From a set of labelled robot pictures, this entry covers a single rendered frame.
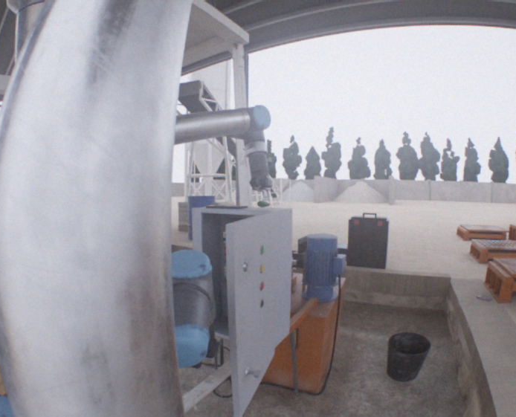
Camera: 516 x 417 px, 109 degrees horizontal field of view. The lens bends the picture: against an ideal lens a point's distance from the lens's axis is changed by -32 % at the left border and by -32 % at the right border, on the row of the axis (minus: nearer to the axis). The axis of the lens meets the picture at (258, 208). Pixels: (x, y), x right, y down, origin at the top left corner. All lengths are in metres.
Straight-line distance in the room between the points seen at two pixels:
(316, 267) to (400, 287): 1.75
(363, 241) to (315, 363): 2.01
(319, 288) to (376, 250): 1.79
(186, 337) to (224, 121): 0.63
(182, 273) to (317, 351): 1.38
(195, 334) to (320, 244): 1.38
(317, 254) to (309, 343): 0.56
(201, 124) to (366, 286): 2.89
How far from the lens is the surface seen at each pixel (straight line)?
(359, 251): 3.49
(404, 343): 2.29
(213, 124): 0.81
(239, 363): 0.76
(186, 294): 0.45
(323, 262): 1.74
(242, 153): 1.78
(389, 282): 3.31
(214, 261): 1.39
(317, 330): 1.67
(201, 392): 1.62
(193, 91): 6.45
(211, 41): 2.15
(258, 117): 0.92
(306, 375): 1.89
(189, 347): 0.41
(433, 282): 3.33
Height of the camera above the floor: 1.33
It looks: 4 degrees down
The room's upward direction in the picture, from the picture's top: straight up
